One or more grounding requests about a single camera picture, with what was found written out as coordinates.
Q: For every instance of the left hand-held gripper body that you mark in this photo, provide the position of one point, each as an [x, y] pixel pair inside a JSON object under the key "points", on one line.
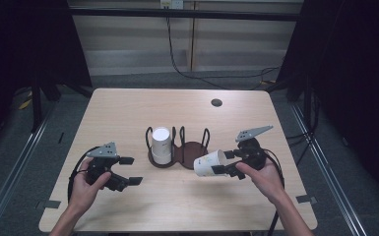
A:
{"points": [[103, 151]]}

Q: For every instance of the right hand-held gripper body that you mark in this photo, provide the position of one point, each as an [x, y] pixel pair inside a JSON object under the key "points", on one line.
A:
{"points": [[254, 154]]}

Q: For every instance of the printed white paper cup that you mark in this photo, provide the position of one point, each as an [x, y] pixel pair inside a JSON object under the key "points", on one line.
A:
{"points": [[206, 164]]}

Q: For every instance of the brown double cup holder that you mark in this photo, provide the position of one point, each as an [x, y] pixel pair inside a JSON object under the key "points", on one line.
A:
{"points": [[190, 154]]}

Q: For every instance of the person's right hand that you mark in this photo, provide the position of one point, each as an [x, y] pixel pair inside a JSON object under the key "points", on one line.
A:
{"points": [[265, 182]]}

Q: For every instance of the person's left hand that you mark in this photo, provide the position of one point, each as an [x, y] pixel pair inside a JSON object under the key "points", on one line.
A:
{"points": [[83, 193]]}

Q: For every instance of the small black floor strip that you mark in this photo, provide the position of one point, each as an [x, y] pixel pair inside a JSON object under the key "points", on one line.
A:
{"points": [[61, 137]]}

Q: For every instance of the dark round table grommet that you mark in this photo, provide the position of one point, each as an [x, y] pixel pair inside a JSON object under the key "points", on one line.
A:
{"points": [[216, 102]]}

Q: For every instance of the grey tape piece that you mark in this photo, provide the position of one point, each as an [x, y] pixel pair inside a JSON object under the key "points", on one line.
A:
{"points": [[48, 204], [306, 198]]}

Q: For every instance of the black metal stand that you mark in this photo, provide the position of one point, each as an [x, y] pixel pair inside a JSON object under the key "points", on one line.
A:
{"points": [[36, 105]]}

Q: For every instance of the dark curtain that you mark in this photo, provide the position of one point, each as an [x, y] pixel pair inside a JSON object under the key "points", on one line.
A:
{"points": [[23, 49], [351, 82]]}

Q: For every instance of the black horizontal bar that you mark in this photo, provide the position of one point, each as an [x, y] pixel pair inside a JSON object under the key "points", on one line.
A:
{"points": [[183, 14]]}

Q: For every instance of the metal floor rail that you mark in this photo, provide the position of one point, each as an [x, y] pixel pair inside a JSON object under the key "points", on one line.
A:
{"points": [[16, 157], [328, 170]]}

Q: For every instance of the white wall outlet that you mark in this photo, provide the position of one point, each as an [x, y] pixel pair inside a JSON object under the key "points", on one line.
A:
{"points": [[171, 3]]}

